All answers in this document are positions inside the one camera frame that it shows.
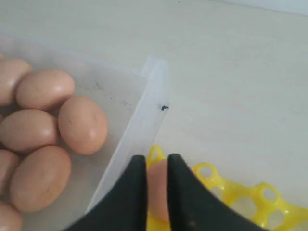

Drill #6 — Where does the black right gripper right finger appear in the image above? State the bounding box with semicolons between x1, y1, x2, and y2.
167;154;264;231

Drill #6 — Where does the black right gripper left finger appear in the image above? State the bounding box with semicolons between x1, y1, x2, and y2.
66;155;147;231

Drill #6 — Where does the brown egg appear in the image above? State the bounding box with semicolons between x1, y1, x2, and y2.
16;69;75;111
147;160;169;222
0;109;58;153
0;201;23;231
9;146;72;212
58;96;108;155
0;149;20;196
0;58;32;106

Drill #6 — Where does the yellow plastic egg tray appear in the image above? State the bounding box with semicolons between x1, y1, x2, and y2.
145;145;308;231

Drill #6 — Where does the clear plastic box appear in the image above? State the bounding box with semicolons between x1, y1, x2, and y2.
0;32;169;231

